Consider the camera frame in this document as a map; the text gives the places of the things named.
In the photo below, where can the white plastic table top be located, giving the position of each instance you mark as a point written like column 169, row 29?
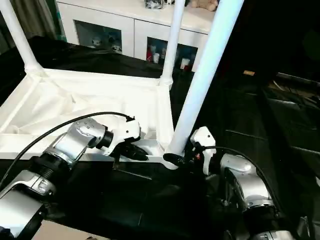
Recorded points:
column 87, row 100

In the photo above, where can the white plastic table leg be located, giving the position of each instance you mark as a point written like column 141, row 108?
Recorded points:
column 17, row 37
column 175, row 37
column 210, row 62

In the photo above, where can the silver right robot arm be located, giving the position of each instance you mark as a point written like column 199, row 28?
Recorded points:
column 237, row 163

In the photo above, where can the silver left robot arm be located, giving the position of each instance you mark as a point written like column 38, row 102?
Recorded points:
column 75, row 140

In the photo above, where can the black shiny mat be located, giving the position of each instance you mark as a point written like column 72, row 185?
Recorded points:
column 150, row 200

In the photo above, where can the small white cup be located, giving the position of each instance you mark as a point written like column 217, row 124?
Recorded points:
column 185, row 63
column 156, row 58

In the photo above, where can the red bottle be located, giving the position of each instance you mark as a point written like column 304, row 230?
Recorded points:
column 149, row 53

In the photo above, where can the small beige label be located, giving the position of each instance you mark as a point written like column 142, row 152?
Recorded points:
column 249, row 73

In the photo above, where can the white printed mug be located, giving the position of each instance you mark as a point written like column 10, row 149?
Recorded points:
column 163, row 53

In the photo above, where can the long black bar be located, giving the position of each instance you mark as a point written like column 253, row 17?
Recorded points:
column 298, row 78

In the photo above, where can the white sideboard cabinet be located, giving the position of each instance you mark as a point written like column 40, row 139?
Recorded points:
column 105, row 17

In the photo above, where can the dark cluttered bundle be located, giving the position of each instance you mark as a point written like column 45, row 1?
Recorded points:
column 153, row 3

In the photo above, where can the beige teddy bear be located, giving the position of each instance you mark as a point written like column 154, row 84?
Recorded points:
column 203, row 4

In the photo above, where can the white ceramic figurine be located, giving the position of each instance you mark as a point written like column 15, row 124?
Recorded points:
column 170, row 2

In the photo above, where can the beige curtain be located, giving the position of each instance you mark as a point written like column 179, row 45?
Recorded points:
column 32, row 15

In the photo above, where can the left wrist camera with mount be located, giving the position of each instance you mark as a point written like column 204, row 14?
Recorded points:
column 125, row 130

